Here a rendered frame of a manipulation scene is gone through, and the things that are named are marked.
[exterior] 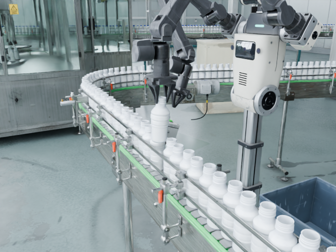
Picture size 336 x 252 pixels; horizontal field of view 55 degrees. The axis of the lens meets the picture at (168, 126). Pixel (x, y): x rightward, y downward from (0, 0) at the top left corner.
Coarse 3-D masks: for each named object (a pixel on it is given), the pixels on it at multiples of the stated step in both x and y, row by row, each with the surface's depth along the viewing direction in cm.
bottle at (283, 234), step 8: (280, 216) 71; (288, 216) 71; (280, 224) 69; (288, 224) 68; (272, 232) 72; (280, 232) 69; (288, 232) 69; (272, 240) 70; (280, 240) 69; (288, 240) 69; (296, 240) 70; (280, 248) 69; (288, 248) 69
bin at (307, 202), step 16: (272, 192) 123; (288, 192) 128; (304, 192) 133; (320, 192) 133; (288, 208) 131; (304, 208) 136; (320, 208) 134; (304, 224) 103; (320, 224) 135; (320, 240) 98
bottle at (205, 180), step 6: (204, 168) 95; (210, 168) 94; (204, 174) 95; (210, 174) 94; (204, 180) 95; (210, 180) 94; (204, 186) 95; (198, 192) 98; (198, 198) 98; (204, 198) 96; (198, 204) 99; (204, 204) 97; (198, 210) 99; (204, 216) 98
